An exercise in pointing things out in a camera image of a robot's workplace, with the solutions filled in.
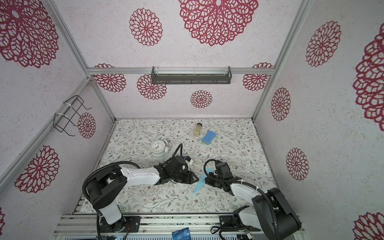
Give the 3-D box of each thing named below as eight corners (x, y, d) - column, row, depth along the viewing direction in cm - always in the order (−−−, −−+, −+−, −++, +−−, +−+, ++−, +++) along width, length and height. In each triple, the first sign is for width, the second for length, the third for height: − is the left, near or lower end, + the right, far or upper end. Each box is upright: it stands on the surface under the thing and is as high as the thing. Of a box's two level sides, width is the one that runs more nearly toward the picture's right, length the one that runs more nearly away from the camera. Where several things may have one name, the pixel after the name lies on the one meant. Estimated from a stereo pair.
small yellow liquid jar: (193, 135, 113) (193, 132, 110) (197, 125, 120) (197, 122, 117) (198, 136, 112) (199, 134, 110) (202, 126, 119) (202, 123, 116)
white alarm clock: (150, 157, 101) (148, 153, 97) (153, 141, 109) (151, 137, 105) (170, 157, 101) (169, 153, 97) (172, 141, 109) (171, 137, 105)
